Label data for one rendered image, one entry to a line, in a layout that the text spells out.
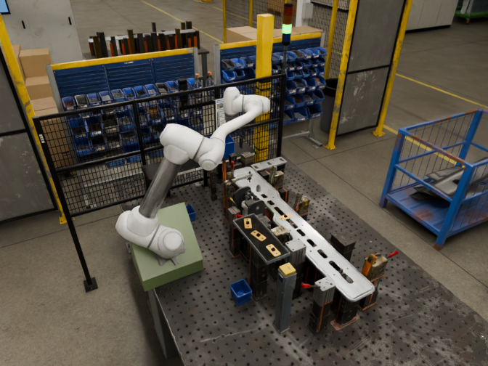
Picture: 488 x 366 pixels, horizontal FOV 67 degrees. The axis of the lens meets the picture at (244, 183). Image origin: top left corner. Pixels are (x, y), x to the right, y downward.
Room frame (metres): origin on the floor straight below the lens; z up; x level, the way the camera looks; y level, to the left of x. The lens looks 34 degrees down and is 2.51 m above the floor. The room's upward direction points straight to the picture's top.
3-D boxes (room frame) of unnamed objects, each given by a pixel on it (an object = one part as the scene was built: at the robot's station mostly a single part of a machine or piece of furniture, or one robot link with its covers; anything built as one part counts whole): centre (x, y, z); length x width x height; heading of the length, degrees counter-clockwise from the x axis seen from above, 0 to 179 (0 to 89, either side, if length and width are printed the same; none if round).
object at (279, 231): (1.64, -0.21, 0.89); 0.13 x 0.11 x 0.38; 119
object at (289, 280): (1.27, -0.21, 0.92); 0.08 x 0.08 x 0.44; 29
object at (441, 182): (3.22, -2.22, 0.47); 1.20 x 0.80 x 0.95; 117
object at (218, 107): (2.80, 0.14, 1.30); 0.23 x 0.02 x 0.31; 119
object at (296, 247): (1.49, -0.28, 0.90); 0.13 x 0.10 x 0.41; 119
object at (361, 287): (1.85, -0.28, 1.00); 1.38 x 0.22 x 0.02; 29
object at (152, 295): (1.69, 0.48, 0.33); 0.31 x 0.31 x 0.66; 28
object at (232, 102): (2.20, 0.07, 1.65); 0.13 x 0.11 x 0.16; 82
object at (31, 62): (5.52, 3.29, 0.52); 1.20 x 0.80 x 1.05; 25
